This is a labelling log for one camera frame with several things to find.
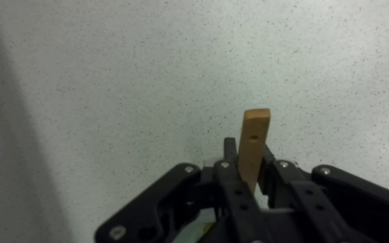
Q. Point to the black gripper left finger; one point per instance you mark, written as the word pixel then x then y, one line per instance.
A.
pixel 240 211

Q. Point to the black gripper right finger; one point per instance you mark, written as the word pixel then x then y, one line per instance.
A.
pixel 339 203

